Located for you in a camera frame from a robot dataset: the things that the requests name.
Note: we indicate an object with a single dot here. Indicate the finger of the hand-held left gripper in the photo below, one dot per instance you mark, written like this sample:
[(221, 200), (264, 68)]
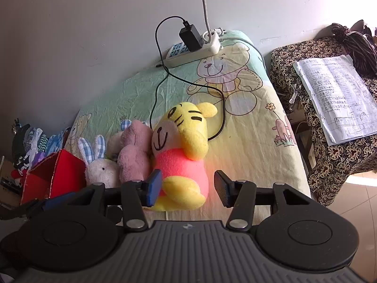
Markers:
[(56, 202)]

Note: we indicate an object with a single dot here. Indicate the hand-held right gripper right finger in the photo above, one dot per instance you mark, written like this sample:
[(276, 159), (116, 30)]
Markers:
[(221, 188)]

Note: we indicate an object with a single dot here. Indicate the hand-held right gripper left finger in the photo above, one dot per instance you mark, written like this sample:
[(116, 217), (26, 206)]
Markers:
[(154, 187)]

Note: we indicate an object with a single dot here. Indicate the yellow tiger plush toy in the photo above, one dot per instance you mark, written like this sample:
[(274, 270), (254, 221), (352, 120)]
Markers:
[(176, 165)]

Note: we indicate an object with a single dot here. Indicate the red cardboard box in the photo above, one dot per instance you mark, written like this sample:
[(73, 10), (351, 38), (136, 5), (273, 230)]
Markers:
[(67, 168)]

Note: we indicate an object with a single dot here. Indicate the brown plush toy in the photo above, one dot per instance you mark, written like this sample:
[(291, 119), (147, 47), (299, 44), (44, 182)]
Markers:
[(134, 153)]

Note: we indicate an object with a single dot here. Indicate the small white rabbit plush toy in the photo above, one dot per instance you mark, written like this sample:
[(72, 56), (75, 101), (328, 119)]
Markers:
[(100, 169)]

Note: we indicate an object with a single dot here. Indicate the pile of patterned cloths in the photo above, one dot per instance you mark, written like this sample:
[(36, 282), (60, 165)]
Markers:
[(32, 144)]

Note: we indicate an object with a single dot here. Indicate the floral cloth covered side table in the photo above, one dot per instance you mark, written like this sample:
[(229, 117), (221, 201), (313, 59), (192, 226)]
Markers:
[(332, 159)]

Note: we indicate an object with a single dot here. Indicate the metal clip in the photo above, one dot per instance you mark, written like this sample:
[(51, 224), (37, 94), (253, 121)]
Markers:
[(295, 94)]

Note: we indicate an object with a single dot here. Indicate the white power strip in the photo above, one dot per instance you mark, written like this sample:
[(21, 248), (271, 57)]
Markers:
[(176, 59)]

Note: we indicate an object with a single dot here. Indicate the black charger adapter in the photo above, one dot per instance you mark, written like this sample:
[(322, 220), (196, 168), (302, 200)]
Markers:
[(191, 37)]

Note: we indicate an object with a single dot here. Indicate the dark clothes pile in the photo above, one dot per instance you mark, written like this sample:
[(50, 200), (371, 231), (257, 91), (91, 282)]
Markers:
[(359, 47)]

